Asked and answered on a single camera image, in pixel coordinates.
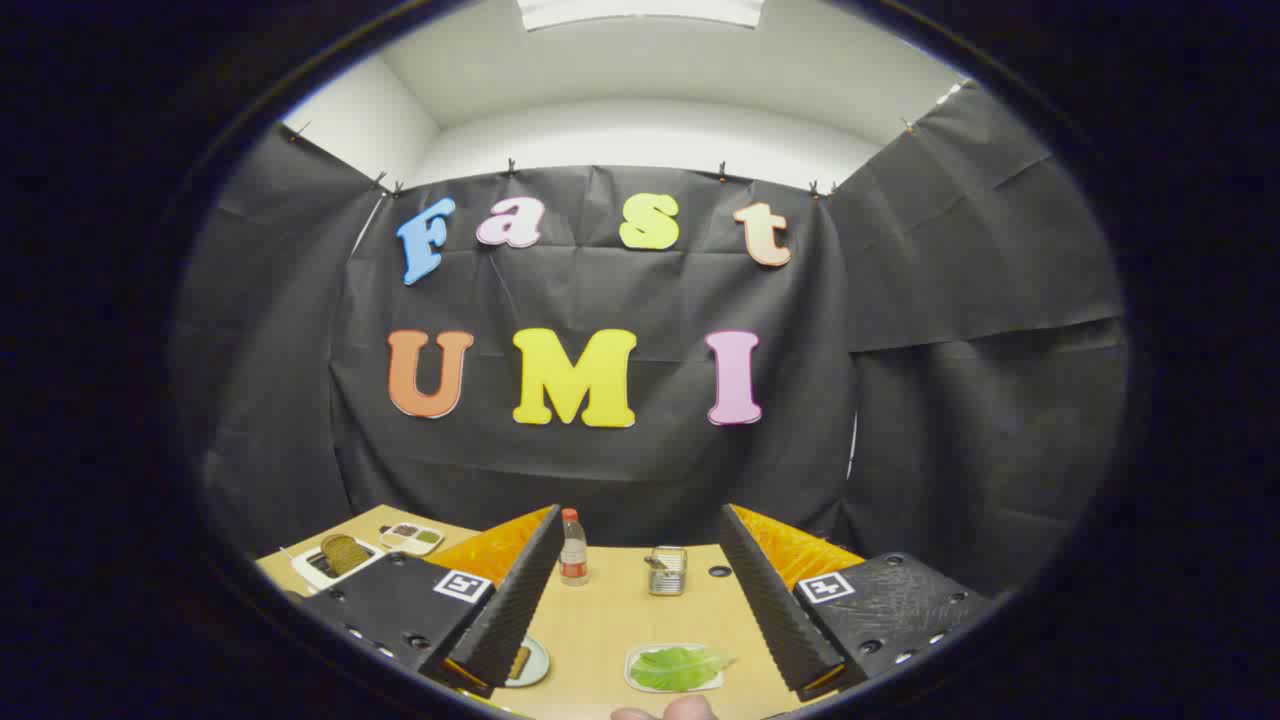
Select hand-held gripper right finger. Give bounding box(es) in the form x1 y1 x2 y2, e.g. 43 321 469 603
718 503 996 703

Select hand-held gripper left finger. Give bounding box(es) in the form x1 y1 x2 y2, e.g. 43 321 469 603
300 505 566 699

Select green lettuce leaf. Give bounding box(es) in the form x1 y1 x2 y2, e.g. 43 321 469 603
629 646 737 693

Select light green round plate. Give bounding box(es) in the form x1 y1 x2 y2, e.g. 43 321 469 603
503 635 551 689

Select clear water bottle red cap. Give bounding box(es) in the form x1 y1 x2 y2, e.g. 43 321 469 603
559 507 590 587

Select white square plate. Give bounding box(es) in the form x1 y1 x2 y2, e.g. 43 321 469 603
625 643 726 695

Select white divided seasoning tray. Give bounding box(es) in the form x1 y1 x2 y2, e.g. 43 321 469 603
380 522 446 557

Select white toaster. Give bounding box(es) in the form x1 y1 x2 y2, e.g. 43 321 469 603
290 535 386 591

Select ceiling light panel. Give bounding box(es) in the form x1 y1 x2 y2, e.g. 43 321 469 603
516 0 766 31

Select metal wire cutlery holder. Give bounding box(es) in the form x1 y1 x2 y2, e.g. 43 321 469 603
646 545 689 598

